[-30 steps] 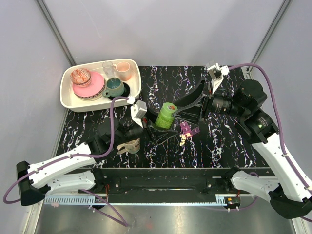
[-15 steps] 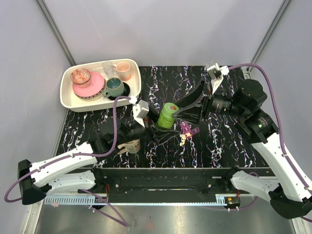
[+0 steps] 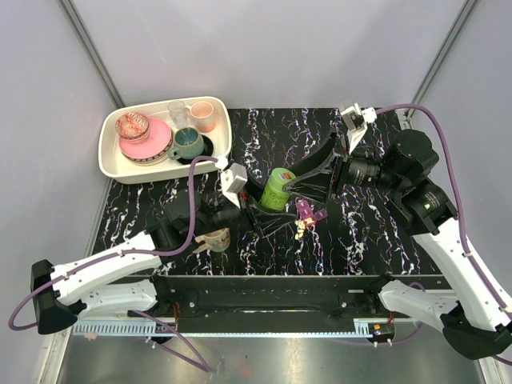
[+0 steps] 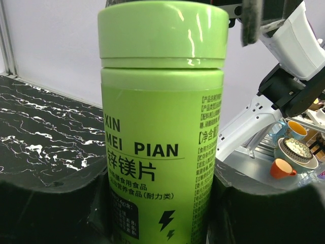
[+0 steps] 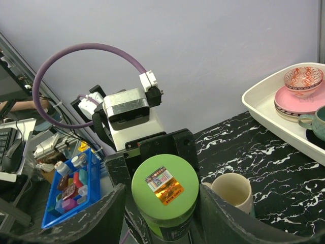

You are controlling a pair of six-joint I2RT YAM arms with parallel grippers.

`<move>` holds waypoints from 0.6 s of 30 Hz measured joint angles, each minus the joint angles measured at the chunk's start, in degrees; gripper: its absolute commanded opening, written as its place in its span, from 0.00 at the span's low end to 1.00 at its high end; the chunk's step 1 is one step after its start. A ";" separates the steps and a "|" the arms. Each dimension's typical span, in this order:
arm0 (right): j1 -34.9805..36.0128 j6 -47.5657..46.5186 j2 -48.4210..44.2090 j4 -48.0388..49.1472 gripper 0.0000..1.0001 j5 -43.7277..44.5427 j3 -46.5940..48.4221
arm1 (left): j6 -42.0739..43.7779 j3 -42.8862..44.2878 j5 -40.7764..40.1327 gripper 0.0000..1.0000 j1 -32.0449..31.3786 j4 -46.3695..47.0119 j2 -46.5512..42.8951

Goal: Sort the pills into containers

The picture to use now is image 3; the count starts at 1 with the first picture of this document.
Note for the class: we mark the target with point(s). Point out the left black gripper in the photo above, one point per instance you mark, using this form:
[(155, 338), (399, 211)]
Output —
[(262, 223)]

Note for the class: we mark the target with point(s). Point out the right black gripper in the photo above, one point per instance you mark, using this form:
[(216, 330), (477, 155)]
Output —
[(317, 186)]

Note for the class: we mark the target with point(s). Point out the green pill bottle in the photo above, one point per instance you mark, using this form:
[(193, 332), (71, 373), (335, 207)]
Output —
[(273, 196)]

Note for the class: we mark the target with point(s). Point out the pink weekly pill organizer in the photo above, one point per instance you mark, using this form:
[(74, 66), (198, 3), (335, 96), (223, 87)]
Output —
[(306, 214)]

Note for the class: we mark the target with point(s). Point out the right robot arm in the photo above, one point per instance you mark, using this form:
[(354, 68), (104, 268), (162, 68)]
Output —
[(474, 322)]

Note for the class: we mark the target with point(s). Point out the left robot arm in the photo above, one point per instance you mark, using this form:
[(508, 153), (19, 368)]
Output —
[(62, 294)]

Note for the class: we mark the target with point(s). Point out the spilled yellow pills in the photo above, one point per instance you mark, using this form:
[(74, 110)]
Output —
[(301, 227)]

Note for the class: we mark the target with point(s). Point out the cream ceramic mug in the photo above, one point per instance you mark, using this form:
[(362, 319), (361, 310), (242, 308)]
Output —
[(216, 241)]

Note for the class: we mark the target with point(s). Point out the black saucer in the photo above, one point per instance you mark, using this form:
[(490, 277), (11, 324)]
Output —
[(207, 151)]

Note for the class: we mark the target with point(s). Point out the teal ceramic mug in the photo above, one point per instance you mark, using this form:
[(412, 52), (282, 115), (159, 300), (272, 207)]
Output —
[(188, 144)]

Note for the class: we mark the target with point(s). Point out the pink ceramic mug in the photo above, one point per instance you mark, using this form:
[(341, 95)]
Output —
[(202, 116)]

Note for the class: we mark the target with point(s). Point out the patterned plate under pink plate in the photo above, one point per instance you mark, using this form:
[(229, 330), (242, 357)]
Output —
[(144, 153)]

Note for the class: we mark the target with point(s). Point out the clear drinking glass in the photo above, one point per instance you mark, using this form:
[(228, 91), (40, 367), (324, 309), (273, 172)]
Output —
[(178, 114)]

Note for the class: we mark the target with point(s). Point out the white plastic dish tub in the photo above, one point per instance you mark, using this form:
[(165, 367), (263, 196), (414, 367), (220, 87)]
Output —
[(118, 167)]

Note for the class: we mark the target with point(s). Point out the red patterned bowl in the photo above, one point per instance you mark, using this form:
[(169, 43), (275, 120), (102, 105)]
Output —
[(132, 126)]

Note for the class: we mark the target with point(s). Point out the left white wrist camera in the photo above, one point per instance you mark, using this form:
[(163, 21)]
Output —
[(233, 180)]

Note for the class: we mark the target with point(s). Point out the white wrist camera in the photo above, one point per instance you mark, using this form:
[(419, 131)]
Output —
[(357, 120), (233, 180)]

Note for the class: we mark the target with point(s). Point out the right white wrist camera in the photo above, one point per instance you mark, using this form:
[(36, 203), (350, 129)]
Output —
[(357, 120)]

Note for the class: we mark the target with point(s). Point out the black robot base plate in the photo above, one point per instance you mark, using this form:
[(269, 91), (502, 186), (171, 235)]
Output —
[(266, 305)]

